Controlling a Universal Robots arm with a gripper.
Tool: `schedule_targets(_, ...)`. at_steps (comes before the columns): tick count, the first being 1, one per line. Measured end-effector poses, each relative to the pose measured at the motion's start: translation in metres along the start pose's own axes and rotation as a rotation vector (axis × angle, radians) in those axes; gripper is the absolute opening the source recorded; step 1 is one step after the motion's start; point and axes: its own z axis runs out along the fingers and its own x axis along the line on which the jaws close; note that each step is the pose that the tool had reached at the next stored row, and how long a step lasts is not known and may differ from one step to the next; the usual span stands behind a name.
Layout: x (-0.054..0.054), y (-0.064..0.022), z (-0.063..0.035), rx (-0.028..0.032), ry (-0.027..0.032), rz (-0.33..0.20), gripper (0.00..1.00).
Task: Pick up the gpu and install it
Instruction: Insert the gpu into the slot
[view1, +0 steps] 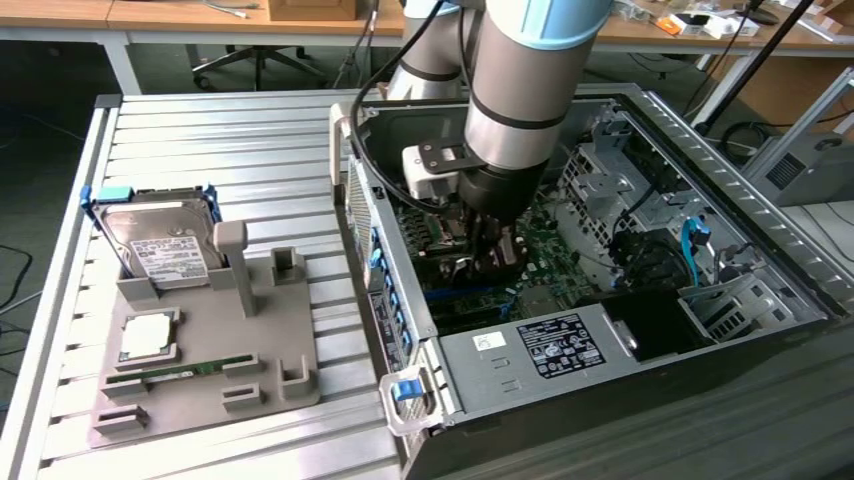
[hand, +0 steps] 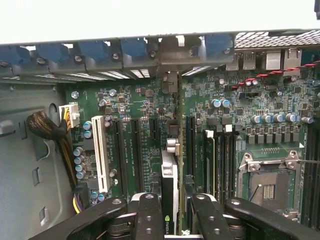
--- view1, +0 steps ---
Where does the perforated metal disk bay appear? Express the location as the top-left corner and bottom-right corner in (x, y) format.
(556, 119), (708, 236)

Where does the dark wrist cable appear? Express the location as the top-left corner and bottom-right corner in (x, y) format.
(349, 0), (461, 211)

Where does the silver CPU chip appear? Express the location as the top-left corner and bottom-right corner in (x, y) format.
(118, 314), (176, 364)

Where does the green RAM stick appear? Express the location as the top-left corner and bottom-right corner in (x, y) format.
(105, 360), (232, 385)

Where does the brown cardboard box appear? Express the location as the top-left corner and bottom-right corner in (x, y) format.
(265, 0), (375, 22)

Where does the grey chipset heatsink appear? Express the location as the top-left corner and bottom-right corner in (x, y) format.
(519, 287), (568, 314)

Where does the grey parts rack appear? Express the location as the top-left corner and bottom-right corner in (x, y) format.
(89, 222), (325, 449)

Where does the open black PC case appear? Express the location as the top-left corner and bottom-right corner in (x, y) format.
(328, 82), (854, 480)

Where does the black tripod pole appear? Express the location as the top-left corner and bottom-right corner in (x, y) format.
(692, 0), (819, 134)

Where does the wooden desk with side panel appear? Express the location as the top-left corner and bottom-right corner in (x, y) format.
(589, 0), (854, 132)

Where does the blue expansion slot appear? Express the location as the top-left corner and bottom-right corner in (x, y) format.
(424, 285), (496, 302)

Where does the green motherboard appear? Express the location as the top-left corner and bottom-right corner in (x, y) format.
(392, 192), (601, 336)

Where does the black graphics card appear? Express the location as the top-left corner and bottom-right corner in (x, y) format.
(416, 248), (528, 296)

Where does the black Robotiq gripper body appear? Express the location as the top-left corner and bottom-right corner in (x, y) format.
(456, 162), (549, 226)

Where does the black monitor stand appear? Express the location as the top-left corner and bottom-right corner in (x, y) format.
(732, 0), (779, 26)

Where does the black white desk gadget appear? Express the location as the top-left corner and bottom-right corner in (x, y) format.
(656, 12), (715, 37)

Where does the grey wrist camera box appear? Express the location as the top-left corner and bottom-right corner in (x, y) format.
(399, 142), (488, 202)

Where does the blue disk caddy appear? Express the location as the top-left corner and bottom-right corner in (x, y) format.
(77, 185), (221, 241)

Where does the grey metal cabinet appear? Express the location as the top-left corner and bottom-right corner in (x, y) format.
(743, 67), (854, 209)

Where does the wooden desk with white legs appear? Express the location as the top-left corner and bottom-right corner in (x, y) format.
(0, 0), (407, 96)

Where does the small white box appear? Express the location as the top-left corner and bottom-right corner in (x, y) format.
(705, 17), (760, 40)

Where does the silver metal drive bracket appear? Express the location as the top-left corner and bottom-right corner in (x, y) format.
(676, 274), (812, 341)

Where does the black office chair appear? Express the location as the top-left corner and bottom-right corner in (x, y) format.
(189, 43), (328, 92)

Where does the grey power supply unit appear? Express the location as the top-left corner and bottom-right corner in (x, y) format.
(436, 304), (645, 416)

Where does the silver hard disk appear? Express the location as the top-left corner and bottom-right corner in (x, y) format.
(100, 199), (228, 291)

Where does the black wire bundle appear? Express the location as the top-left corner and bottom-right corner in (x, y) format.
(609, 229), (688, 291)

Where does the blue disk wire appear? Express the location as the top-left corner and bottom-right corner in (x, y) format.
(680, 212), (712, 289)

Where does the black expansion slot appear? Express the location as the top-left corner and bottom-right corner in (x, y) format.
(429, 302), (508, 331)

